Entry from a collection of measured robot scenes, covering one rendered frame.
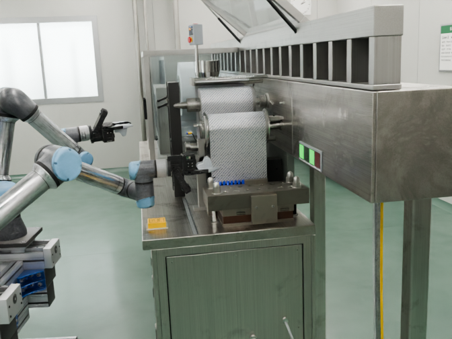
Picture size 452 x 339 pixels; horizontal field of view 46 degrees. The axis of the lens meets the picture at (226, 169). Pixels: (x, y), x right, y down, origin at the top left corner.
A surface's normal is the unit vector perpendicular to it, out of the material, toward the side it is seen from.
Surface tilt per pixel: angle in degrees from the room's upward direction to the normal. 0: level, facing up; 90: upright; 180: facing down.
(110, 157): 90
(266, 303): 90
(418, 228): 90
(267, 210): 90
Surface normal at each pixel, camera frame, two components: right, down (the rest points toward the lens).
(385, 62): 0.16, 0.19
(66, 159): 0.75, 0.04
